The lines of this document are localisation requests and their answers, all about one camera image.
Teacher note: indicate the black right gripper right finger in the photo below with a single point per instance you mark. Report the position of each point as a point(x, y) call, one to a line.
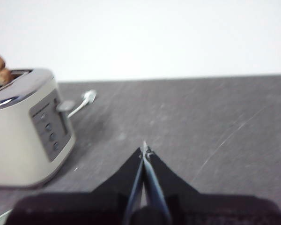
point(201, 208)

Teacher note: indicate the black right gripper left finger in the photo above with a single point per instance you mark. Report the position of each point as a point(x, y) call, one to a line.
point(96, 208)

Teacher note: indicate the cream two-slot toaster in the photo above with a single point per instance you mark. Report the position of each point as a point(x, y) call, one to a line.
point(14, 140)

